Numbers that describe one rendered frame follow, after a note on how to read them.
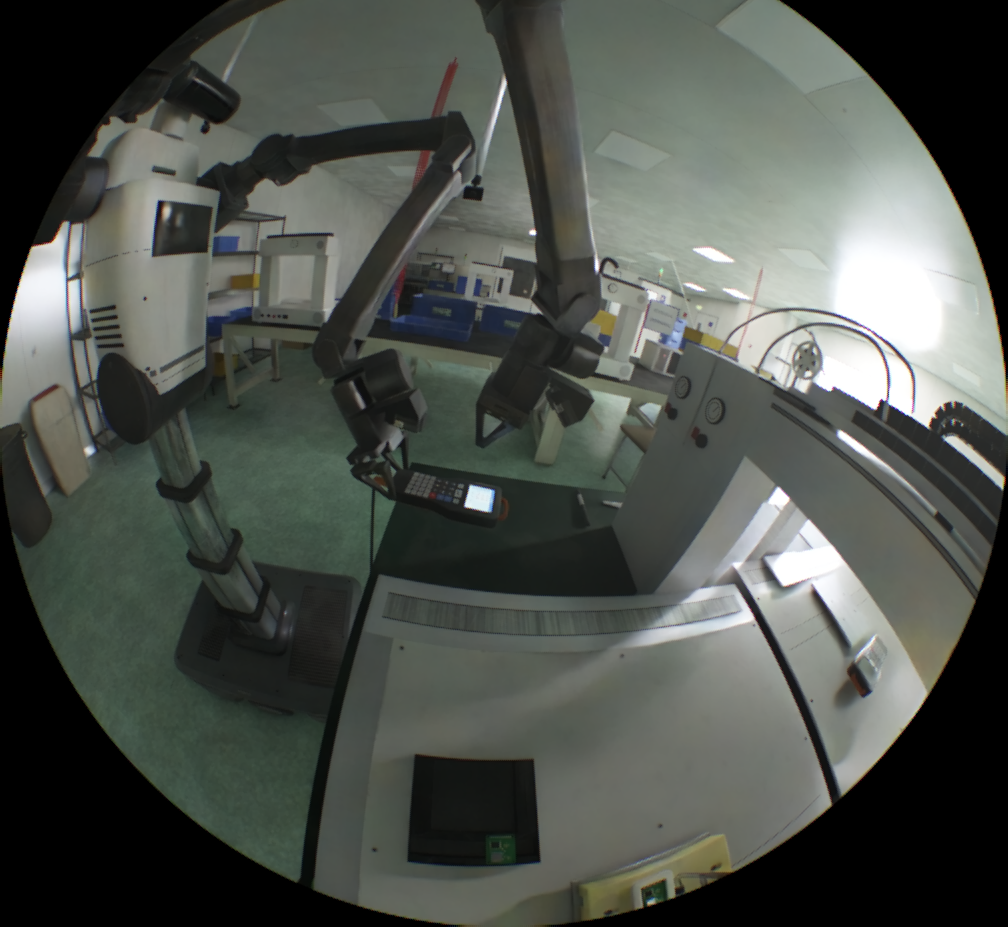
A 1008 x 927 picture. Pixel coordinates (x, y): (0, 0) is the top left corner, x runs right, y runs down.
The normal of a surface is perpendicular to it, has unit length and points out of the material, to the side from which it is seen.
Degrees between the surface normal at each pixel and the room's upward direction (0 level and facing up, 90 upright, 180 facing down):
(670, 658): 0
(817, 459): 90
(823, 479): 90
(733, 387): 90
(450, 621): 0
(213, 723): 0
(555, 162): 109
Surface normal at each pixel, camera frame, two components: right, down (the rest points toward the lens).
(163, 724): 0.20, -0.88
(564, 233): 0.22, 0.65
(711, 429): -0.98, -0.17
